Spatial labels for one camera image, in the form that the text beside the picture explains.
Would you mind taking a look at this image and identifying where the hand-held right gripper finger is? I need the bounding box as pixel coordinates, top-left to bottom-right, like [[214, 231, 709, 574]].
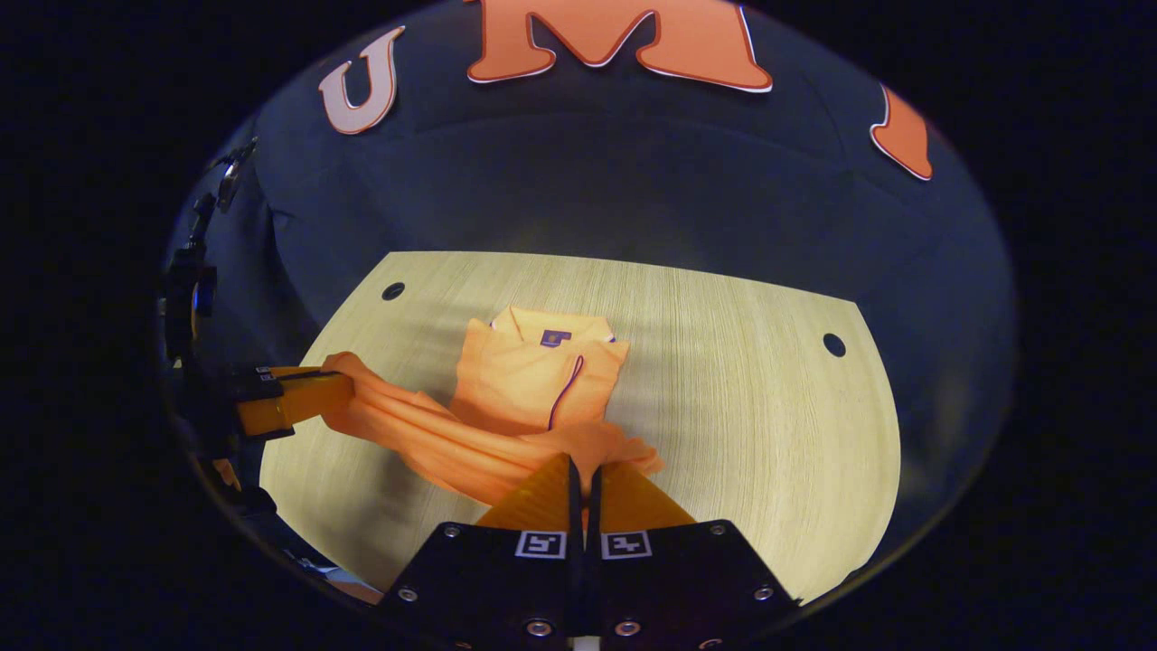
[[379, 452, 585, 648], [584, 461, 802, 648]]

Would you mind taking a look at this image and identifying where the orange T-shirt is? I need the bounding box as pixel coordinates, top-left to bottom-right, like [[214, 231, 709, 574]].
[[320, 306, 666, 509]]

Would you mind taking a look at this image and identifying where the black backdrop cloth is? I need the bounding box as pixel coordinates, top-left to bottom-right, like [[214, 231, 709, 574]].
[[163, 0, 1018, 580]]

